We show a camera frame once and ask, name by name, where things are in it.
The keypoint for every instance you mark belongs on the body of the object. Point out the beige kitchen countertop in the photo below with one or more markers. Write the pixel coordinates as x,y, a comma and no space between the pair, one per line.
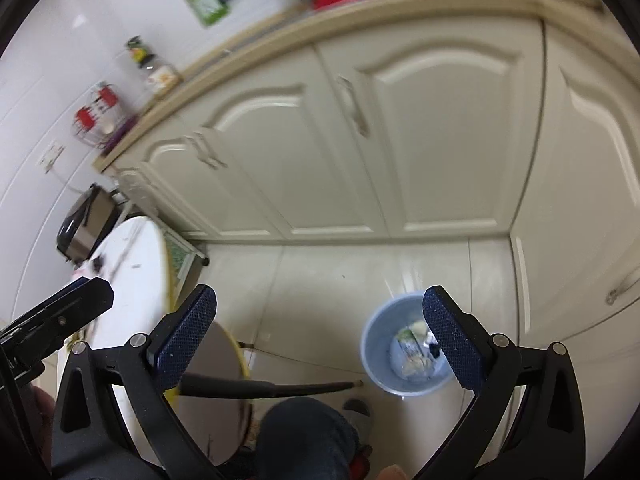
300,22

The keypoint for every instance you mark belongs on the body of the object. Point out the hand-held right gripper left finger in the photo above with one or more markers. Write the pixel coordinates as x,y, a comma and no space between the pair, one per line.
185,340

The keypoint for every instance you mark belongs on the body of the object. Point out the green dish soap bottle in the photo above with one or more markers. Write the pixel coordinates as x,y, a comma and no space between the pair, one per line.
207,5

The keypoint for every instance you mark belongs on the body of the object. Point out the light blue trash bin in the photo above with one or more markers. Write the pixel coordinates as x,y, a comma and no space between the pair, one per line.
380,355

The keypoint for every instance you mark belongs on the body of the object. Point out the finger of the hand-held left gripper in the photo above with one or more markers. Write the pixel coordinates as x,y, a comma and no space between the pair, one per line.
75,307

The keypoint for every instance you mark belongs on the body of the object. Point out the dark sauce jar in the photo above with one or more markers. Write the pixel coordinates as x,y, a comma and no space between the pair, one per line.
139,52

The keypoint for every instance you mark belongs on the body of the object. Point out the grey metal rack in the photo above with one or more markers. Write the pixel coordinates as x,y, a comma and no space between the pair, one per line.
192,260

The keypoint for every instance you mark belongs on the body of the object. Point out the round brown stool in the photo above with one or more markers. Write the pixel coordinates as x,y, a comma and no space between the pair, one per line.
220,352

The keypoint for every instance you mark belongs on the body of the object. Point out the white wall outlet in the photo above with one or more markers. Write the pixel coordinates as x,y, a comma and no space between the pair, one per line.
52,156

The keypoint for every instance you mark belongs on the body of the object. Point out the small black wrapper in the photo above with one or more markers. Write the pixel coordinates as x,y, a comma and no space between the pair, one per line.
434,350

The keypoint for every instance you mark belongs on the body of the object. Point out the black silver rice cooker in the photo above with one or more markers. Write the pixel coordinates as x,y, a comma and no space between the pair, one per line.
82,225

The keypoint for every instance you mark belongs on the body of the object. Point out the blue white milk carton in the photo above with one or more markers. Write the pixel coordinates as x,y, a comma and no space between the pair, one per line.
410,355

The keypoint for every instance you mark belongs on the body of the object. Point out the pale yellow fruit peel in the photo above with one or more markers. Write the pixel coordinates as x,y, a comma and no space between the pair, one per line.
421,330

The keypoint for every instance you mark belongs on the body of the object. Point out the cream kitchen cabinet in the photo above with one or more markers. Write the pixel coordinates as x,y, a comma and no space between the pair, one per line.
435,150

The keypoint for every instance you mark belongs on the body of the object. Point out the large clear jar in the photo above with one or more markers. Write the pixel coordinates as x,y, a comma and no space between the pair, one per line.
162,80

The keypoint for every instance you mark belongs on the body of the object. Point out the grey shoe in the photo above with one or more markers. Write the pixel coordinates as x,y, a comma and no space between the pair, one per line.
357,410

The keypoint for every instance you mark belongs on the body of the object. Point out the person's jeans leg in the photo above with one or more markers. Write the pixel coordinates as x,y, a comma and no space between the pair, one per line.
305,440

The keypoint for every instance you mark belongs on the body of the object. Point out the person's left hand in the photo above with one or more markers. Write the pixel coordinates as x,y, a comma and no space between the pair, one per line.
42,420

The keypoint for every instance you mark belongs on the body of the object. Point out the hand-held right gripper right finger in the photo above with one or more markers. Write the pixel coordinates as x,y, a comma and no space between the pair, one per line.
455,340

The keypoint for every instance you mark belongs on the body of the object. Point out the red cup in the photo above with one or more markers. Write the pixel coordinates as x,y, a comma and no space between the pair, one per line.
85,119
106,97

